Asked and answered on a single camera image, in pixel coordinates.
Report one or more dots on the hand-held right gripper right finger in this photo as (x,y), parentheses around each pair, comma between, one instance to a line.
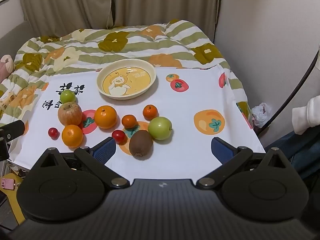
(220,150)

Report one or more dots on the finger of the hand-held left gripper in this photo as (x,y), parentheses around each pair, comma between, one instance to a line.
(15,128)

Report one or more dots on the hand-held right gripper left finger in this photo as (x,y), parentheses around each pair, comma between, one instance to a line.
(105,150)

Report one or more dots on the large orange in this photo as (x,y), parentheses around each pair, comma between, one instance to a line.
(105,117)
(72,136)

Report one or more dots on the large green apple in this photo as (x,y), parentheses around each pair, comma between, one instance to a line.
(160,128)

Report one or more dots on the cream duck-print plate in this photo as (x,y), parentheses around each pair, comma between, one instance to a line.
(127,80)

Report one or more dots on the small red cherry tomato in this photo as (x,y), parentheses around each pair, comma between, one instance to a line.
(118,136)
(53,133)

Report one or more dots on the brown kiwi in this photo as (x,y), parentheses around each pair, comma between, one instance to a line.
(140,143)

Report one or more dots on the pink phone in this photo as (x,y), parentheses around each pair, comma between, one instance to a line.
(7,183)

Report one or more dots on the small tangerine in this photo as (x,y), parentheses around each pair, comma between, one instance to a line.
(150,112)
(129,121)

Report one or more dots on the red yellow apple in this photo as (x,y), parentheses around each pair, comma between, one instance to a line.
(70,115)

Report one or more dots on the white plastic bag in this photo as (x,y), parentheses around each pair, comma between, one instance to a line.
(261,115)

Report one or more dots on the white fruit-print cloth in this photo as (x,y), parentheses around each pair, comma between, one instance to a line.
(180,110)

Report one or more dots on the small green apple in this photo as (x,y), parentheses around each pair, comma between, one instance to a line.
(67,97)

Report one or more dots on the pink plush toy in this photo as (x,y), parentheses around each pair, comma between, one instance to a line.
(5,66)

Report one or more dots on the person's blue jeans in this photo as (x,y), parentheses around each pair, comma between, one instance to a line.
(300,152)

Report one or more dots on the person's white sweater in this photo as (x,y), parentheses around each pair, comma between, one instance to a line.
(306,116)

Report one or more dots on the grey bed headboard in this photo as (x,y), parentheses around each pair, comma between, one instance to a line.
(15,35)

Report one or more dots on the black curved pole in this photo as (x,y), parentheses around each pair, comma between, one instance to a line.
(295,93)

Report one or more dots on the striped floral blanket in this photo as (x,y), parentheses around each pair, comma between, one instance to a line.
(150,45)

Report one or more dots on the beige curtain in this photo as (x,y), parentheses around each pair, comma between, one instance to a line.
(65,2)
(165,2)

